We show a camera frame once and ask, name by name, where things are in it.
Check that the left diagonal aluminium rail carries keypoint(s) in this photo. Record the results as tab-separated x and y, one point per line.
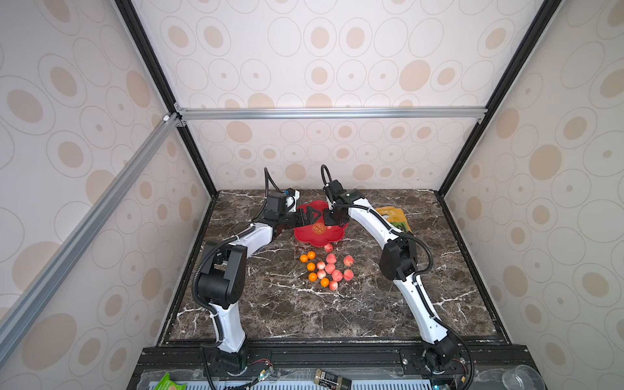
32	302

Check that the yellow green snack bag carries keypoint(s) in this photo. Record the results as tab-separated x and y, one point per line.
394	216

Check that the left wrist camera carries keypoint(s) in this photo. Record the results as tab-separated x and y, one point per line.
282	202

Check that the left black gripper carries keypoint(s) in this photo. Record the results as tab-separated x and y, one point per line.
300	219

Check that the red flower-shaped fruit bowl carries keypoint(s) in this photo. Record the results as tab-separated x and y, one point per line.
319	234

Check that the right black corner post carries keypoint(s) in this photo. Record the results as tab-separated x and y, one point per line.
535	31

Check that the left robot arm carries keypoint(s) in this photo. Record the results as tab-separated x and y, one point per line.
219	282

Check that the clear plastic cup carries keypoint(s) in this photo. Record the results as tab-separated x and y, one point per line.
523	378

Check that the pink peach lower right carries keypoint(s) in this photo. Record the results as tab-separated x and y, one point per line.
348	275

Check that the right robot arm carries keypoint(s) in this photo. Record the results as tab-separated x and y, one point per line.
404	259

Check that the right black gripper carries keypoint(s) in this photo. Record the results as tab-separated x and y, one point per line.
333	214

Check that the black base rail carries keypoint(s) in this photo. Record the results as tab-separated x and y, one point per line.
352	359

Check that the black corner post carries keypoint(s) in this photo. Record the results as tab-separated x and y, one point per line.
535	31
154	67

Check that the horizontal aluminium rail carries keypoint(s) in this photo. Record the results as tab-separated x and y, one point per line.
345	113

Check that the left black corner post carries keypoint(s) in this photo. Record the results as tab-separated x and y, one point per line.
154	67

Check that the green packet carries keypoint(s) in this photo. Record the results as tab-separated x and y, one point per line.
167	384

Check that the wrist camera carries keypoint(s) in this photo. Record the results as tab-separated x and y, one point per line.
336	194
282	202

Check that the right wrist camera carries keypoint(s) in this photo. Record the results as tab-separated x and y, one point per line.
336	194

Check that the pink peach lower centre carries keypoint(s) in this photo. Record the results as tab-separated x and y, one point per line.
337	275

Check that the black battery with gold label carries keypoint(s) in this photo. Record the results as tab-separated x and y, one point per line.
331	381

